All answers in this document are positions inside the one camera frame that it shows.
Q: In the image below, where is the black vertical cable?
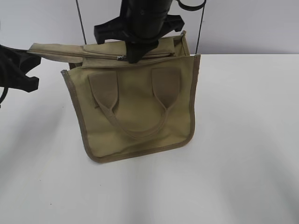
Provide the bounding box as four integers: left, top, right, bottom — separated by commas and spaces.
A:
195, 0, 206, 56
75, 0, 87, 45

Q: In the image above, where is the khaki canvas tote bag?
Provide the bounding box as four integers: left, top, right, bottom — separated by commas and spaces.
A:
29, 31, 200, 163

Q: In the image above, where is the right black vertical cable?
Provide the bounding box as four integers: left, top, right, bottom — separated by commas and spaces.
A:
195, 0, 206, 56

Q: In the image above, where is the black looped gripper cable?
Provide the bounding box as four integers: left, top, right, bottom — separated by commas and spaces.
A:
0, 87, 9, 105

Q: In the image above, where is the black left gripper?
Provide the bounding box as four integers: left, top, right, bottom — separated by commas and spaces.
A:
0, 45, 41, 92

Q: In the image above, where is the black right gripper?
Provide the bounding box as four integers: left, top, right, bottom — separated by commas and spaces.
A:
94, 0, 182, 63

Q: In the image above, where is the black curved cable top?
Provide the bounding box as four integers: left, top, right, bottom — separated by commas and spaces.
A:
174, 0, 207, 12

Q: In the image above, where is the left black vertical cable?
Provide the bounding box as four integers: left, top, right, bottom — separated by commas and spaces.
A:
75, 0, 87, 45

